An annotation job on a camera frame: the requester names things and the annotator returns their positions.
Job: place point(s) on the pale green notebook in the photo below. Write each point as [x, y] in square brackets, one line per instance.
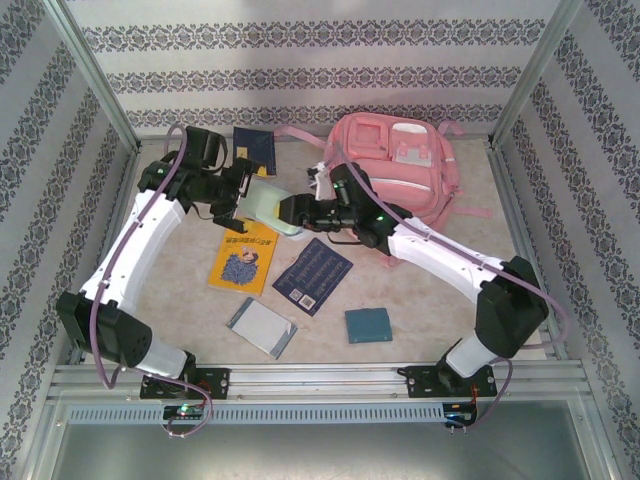
[265, 202]

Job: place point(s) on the pink student backpack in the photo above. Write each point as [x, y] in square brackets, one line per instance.
[400, 170]

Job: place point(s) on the grey-blue white notebook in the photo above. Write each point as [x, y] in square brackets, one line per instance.
[260, 325]

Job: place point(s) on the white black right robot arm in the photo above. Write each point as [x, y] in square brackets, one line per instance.
[450, 265]

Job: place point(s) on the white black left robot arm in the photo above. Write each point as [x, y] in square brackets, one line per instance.
[135, 250]

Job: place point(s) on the yellow cartoon cover book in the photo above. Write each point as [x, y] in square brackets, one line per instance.
[240, 265]

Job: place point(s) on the navy book with yellow label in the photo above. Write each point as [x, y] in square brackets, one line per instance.
[257, 145]

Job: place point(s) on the dark blue QR code book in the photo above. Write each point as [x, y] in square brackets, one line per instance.
[310, 272]

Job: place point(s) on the small teal notebook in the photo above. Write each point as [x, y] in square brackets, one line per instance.
[367, 325]

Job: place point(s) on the small controller board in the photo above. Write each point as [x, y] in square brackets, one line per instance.
[185, 411]
[460, 419]

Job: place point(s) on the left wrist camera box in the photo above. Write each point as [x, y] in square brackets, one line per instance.
[242, 177]

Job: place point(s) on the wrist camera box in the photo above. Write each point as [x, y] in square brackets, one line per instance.
[242, 177]
[317, 180]

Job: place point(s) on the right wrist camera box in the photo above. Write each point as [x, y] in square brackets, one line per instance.
[317, 180]

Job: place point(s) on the aluminium cell frame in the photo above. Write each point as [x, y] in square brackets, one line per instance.
[100, 75]

